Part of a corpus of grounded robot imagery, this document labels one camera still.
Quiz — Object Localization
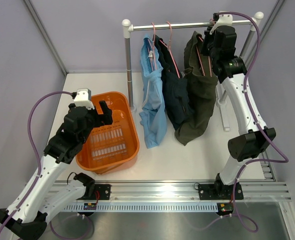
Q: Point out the pink hanger of navy shorts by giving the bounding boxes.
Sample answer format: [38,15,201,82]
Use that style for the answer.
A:
[160,21,183,79]

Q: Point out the aluminium rail frame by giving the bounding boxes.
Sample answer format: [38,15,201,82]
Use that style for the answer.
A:
[44,154,292,202]

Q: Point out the purple cable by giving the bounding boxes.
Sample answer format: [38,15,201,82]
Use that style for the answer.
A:
[187,11,290,235]
[0,91,95,240]

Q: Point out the pink hanger of blue shorts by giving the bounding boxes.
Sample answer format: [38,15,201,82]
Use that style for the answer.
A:
[148,22,158,71]

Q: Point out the light blue shorts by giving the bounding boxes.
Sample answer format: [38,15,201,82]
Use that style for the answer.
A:
[139,35,167,149]

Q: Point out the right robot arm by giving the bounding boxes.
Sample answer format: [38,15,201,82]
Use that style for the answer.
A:
[198,25,276,200]

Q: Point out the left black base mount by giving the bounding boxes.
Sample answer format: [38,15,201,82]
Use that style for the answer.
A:
[77,184,111,201]

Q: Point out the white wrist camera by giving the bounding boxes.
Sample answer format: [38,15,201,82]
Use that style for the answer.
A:
[209,11,233,35]
[72,88,95,110]

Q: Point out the dark navy shorts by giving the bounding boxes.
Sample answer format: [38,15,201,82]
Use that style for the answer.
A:
[155,35,194,130]

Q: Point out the olive green shorts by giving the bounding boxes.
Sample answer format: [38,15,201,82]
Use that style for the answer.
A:
[175,31,218,146]

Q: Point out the white metal clothes rack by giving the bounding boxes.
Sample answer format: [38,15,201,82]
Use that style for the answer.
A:
[122,11,267,134]

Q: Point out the pink hanger of green shorts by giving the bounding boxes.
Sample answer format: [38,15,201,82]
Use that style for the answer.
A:
[195,19,216,78]

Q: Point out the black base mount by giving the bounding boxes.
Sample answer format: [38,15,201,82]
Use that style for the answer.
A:
[77,184,111,201]
[193,182,244,200]

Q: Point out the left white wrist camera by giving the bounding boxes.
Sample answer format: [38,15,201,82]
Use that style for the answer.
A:
[72,88,95,110]

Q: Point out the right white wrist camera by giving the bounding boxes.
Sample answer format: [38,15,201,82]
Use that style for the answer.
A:
[209,11,233,35]

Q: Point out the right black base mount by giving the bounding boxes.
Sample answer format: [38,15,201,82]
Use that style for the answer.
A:
[193,182,244,200]

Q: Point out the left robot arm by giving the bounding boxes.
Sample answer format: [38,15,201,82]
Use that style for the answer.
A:
[0,100,113,240]

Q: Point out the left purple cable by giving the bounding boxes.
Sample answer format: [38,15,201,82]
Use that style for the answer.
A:
[0,91,95,240]

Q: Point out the orange plastic laundry basket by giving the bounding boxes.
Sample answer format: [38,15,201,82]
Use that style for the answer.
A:
[76,91,140,175]

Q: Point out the slotted grey cable duct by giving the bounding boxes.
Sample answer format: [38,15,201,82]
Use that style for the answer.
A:
[62,202,235,213]

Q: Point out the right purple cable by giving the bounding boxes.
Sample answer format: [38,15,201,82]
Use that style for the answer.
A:
[187,11,290,235]

